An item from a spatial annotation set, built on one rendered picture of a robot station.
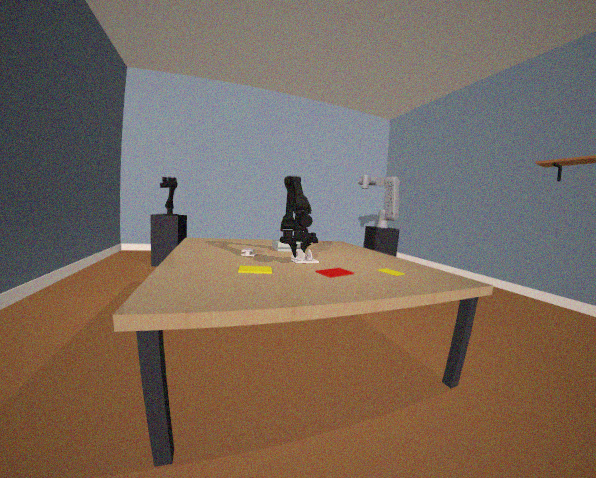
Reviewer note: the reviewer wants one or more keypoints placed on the red rectangular block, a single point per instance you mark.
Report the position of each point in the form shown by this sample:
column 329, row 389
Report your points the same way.
column 337, row 272

